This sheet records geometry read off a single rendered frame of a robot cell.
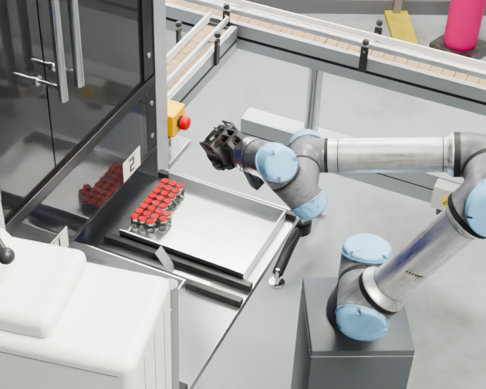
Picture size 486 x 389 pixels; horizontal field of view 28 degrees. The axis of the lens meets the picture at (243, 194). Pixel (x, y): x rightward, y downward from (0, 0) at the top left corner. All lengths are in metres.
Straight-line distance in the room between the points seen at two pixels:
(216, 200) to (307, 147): 0.55
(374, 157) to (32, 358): 0.97
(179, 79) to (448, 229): 1.19
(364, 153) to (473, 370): 1.51
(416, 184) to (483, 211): 1.39
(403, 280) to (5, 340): 1.01
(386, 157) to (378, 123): 2.37
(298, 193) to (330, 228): 1.87
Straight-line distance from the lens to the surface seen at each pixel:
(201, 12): 3.26
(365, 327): 2.16
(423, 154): 2.05
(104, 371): 1.31
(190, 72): 2.95
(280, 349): 3.37
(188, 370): 2.15
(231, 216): 2.50
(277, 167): 1.90
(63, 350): 1.32
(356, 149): 2.06
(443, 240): 2.02
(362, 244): 2.26
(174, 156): 2.70
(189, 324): 2.24
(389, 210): 3.95
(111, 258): 2.37
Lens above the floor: 2.53
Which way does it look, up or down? 40 degrees down
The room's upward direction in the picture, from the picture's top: 3 degrees clockwise
